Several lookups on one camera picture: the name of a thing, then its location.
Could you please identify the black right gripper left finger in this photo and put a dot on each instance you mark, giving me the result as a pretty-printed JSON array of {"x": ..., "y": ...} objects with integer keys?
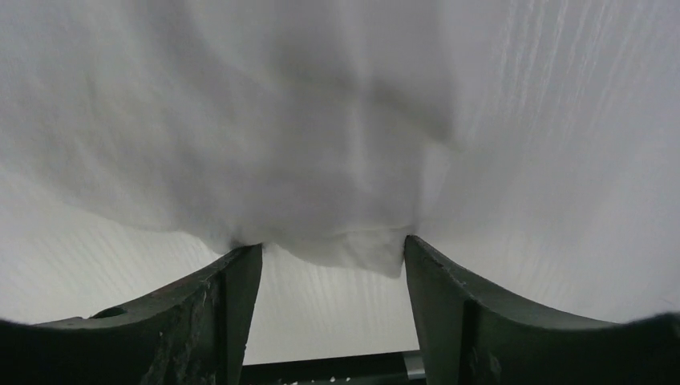
[{"x": 191, "y": 331}]

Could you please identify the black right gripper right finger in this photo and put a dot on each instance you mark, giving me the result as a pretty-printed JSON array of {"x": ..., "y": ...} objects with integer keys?
[{"x": 472, "y": 331}]

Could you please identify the white t shirt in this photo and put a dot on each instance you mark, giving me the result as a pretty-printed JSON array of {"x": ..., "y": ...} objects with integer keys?
[{"x": 336, "y": 128}]

